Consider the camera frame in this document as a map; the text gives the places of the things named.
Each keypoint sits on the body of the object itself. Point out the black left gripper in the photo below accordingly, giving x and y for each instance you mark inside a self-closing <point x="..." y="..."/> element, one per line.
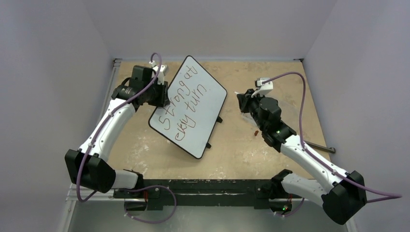
<point x="163" y="100"/>

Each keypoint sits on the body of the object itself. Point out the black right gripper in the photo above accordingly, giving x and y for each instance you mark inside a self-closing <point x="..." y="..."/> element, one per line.
<point x="244" y="101"/>

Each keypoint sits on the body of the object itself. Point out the aluminium extrusion rail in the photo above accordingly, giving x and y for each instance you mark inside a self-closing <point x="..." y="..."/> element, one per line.
<point x="84" y="192"/>

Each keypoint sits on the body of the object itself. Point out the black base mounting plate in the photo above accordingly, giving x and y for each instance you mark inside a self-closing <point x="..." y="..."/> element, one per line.
<point x="256" y="193"/>

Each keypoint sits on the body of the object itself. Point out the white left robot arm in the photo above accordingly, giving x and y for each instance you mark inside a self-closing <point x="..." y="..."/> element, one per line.
<point x="87" y="166"/>

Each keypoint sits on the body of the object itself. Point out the white whiteboard black frame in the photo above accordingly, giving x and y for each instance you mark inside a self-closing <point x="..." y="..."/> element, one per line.
<point x="196" y="100"/>

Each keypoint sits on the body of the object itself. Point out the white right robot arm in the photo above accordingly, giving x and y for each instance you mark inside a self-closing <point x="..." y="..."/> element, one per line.
<point x="338" y="192"/>

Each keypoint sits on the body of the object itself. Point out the black metal clamp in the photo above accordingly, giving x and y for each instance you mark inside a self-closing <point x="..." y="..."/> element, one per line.
<point x="331" y="150"/>

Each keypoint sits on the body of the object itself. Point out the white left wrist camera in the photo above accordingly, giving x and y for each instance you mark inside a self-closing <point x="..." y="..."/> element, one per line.
<point x="160" y="71"/>

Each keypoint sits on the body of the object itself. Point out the clear plastic screw box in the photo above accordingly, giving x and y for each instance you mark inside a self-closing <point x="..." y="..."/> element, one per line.
<point x="247" y="117"/>

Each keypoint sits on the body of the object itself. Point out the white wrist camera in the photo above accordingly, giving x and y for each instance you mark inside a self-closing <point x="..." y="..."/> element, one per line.
<point x="263" y="86"/>
<point x="160" y="71"/>

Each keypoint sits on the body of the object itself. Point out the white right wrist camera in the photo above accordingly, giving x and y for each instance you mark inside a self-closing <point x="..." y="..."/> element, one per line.
<point x="263" y="86"/>

